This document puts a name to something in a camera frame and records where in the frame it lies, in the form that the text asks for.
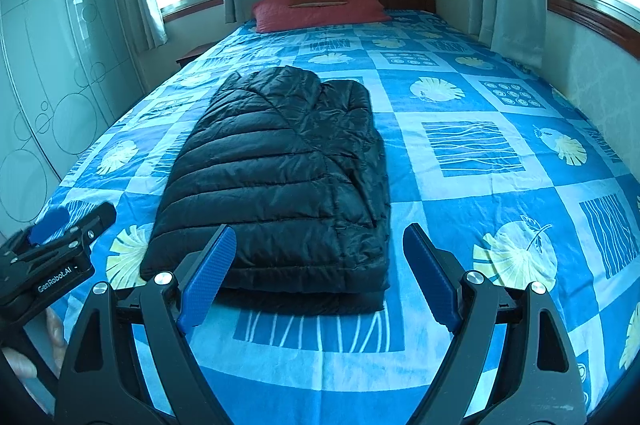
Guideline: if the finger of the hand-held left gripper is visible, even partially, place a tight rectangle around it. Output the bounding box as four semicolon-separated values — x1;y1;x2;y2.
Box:
27;206;71;247
70;202;117;247

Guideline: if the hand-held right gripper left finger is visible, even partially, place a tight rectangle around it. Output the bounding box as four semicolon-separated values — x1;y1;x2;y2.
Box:
59;223;237;425

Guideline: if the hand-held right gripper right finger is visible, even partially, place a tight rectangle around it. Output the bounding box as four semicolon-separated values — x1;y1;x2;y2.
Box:
402;222;587;425

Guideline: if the black quilted puffer jacket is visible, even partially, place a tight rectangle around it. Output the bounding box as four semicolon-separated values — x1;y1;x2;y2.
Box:
139;66;392;313

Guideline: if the person's left hand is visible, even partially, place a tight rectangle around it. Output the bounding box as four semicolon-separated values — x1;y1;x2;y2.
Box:
0;306;69;383

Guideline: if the blue patterned bedsheet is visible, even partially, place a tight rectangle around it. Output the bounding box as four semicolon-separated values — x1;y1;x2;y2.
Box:
35;9;640;425

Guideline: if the white wardrobe with circle pattern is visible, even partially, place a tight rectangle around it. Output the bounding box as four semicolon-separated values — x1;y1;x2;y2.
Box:
0;0;151;241

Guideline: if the wooden nightstand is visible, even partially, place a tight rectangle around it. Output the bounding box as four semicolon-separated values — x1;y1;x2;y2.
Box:
175;41;218;68

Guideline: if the wooden window sill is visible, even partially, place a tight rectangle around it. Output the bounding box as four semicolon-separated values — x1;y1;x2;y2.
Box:
160;0;224;23
546;0;640;61

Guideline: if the red pillow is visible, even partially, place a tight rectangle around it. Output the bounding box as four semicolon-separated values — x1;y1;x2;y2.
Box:
251;0;393;33

